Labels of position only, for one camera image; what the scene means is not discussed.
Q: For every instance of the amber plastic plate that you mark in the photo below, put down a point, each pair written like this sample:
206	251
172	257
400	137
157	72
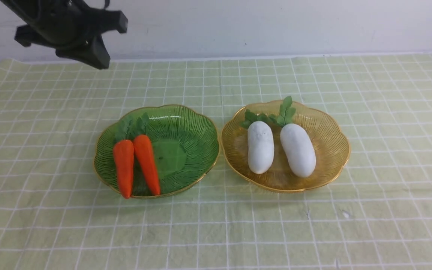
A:
332	148

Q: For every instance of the green checkered tablecloth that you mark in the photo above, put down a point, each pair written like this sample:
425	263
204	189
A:
55	214

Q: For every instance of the green plastic plate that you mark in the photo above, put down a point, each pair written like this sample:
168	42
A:
186	145

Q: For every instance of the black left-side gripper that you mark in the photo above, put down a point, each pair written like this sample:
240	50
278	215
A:
65	25

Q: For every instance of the white toy radish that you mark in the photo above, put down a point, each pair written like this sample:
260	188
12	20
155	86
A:
260	142
295	140

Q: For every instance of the orange toy carrot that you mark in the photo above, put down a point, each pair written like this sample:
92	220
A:
144	153
123	155

